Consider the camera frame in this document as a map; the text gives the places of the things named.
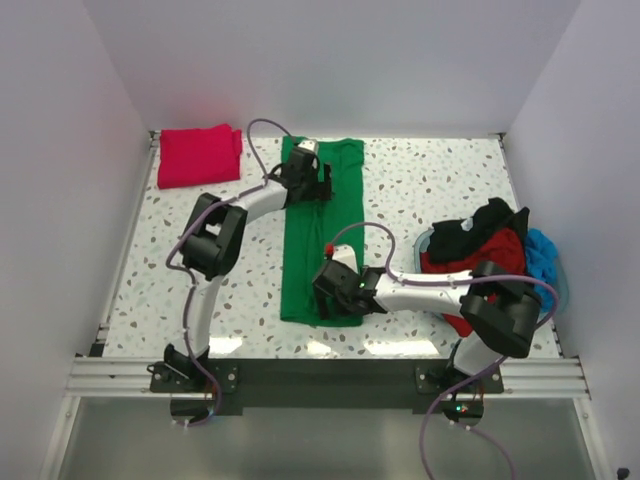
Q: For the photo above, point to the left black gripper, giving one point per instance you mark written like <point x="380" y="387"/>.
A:
<point x="320" y="190"/>

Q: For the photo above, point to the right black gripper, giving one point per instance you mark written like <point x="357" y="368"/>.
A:
<point x="321" y="297"/>

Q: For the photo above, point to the green t-shirt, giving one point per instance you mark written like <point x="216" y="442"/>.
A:
<point x="309" y="226"/>

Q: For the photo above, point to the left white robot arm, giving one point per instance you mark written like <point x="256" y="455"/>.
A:
<point x="210" y="246"/>

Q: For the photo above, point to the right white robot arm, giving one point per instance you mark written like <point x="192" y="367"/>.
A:
<point x="502" y="309"/>

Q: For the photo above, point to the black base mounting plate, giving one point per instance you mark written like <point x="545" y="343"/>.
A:
<point x="398" y="384"/>

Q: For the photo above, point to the black t-shirt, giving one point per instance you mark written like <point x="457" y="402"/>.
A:
<point x="458" y="239"/>

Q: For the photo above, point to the folded pink red t-shirt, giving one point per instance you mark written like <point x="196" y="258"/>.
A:
<point x="199" y="156"/>

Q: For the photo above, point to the dark red t-shirt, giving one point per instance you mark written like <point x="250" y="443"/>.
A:
<point x="503" y="248"/>

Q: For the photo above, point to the bright blue t-shirt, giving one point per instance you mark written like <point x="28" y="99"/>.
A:
<point x="541" y="255"/>

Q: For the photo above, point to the translucent blue laundry basket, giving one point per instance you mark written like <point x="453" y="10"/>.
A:
<point x="561" y="289"/>

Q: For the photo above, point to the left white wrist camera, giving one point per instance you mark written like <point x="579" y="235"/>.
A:
<point x="308" y="147"/>

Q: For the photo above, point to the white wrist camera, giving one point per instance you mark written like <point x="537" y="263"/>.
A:
<point x="343" y="254"/>
<point x="308" y="147"/>

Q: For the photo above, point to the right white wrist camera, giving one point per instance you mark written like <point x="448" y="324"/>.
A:
<point x="343" y="254"/>

